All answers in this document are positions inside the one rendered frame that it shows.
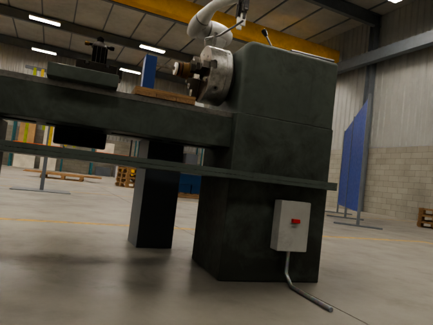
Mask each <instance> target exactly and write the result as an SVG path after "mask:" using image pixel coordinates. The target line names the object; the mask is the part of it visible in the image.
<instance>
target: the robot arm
mask: <svg viewBox="0 0 433 325"><path fill-rule="evenodd" d="M235 3H236V16H235V19H236V23H238V22H240V21H241V20H244V22H243V23H241V24H239V25H238V26H236V30H241V29H242V26H245V21H246V13H247V11H248V10H249V0H213V1H212V2H210V3H209V4H207V5H206V6H205V7H204V8H203V9H201V10H200V11H199V12H198V13H196V14H195V15H194V16H193V18H192V19H191V20H190V22H189V24H188V30H187V34H188V36H189V37H190V38H192V39H196V38H200V39H204V46H205V47H206V46H213V38H212V39H205V37H210V36H214V32H218V34H221V33H222V32H224V31H226V30H227V29H229V28H227V27H226V26H224V25H222V24H220V23H218V22H215V21H211V19H212V17H213V15H214V14H215V12H216V11H217V10H219V9H221V8H223V7H226V6H229V5H233V4H235ZM232 39H233V34H232V32H231V31H228V32H227V33H225V34H224V35H222V36H220V37H217V41H216V45H215V48H220V49H223V48H224V47H227V46H229V45H230V43H231V41H232ZM195 106H201V107H204V104H202V103H197V102H196V101H195Z"/></svg>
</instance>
